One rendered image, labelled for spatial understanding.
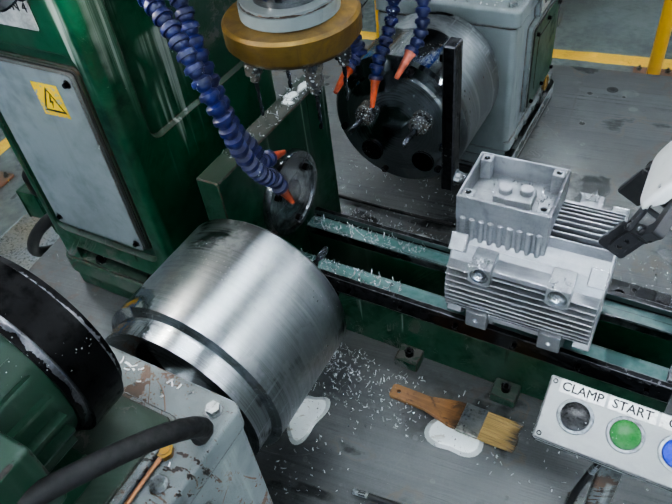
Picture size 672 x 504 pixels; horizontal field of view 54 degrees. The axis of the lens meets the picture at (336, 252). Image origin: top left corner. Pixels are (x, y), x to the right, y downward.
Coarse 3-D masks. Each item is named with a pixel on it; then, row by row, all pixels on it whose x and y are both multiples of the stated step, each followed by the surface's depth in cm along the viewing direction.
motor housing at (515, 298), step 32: (576, 224) 83; (608, 224) 83; (512, 256) 86; (544, 256) 84; (576, 256) 83; (608, 256) 81; (448, 288) 90; (480, 288) 87; (512, 288) 86; (544, 288) 83; (576, 288) 83; (512, 320) 90; (544, 320) 86; (576, 320) 83
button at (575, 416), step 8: (568, 408) 69; (576, 408) 69; (584, 408) 69; (560, 416) 69; (568, 416) 69; (576, 416) 69; (584, 416) 68; (568, 424) 69; (576, 424) 68; (584, 424) 68
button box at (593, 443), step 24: (552, 384) 71; (576, 384) 70; (552, 408) 70; (600, 408) 69; (624, 408) 68; (648, 408) 67; (552, 432) 70; (576, 432) 69; (600, 432) 68; (648, 432) 67; (600, 456) 67; (624, 456) 67; (648, 456) 66; (648, 480) 65
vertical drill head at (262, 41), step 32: (256, 0) 80; (288, 0) 79; (320, 0) 80; (352, 0) 84; (224, 32) 82; (256, 32) 81; (288, 32) 80; (320, 32) 79; (352, 32) 81; (256, 64) 81; (288, 64) 80; (320, 64) 82; (320, 128) 90
